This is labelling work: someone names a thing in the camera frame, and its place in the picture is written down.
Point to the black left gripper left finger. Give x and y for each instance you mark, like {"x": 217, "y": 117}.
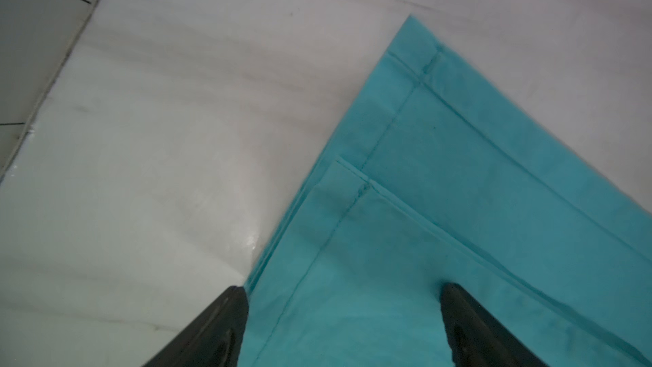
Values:
{"x": 212, "y": 339}

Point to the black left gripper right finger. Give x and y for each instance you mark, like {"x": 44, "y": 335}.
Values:
{"x": 475, "y": 337}

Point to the teal long pants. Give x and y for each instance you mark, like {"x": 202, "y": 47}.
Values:
{"x": 433, "y": 176}

